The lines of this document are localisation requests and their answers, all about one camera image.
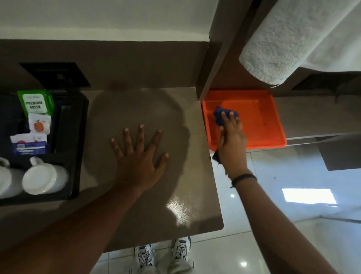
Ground white folded linen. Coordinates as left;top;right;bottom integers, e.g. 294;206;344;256
303;0;361;73

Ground blue cleaning cloth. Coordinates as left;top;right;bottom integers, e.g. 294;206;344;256
213;106;240;126

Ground person's left forearm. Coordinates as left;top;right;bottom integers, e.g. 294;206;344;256
0;182;145;274

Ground black wrist band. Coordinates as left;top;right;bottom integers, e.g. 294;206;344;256
230;173;258;189

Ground person's white sneaker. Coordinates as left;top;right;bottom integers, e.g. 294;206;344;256
134;244;155;271
171;237;192;269

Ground blue and white sachet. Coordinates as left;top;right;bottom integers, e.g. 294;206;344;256
10;133;48;155

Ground white ceramic mug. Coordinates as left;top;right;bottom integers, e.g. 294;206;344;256
0;157;25;199
22;156;69;195

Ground black serving tray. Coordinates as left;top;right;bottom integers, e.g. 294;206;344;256
0;90;89;206

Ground white rolled towel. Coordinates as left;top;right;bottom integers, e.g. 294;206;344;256
239;0;356;86

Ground person's right forearm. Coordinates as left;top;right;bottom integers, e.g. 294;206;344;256
230;173;343;274

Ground orange plastic tray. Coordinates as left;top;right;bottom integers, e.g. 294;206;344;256
202;89;287;151

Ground person's right white sneaker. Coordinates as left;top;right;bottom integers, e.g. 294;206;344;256
171;237;192;269

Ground black wall socket plate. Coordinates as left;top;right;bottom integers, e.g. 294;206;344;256
19;62;91;88

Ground green tea packet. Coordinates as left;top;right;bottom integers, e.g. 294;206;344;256
17;89;55;116

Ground person's right hand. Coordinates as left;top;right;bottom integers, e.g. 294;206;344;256
217;111;249;178

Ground white sachet with red print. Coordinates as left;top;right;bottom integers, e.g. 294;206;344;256
28;112;52;135

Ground person's left white sneaker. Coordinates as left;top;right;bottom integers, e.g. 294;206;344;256
134;244;155;271

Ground person's left hand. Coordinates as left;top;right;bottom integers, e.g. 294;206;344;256
111;124;170;192

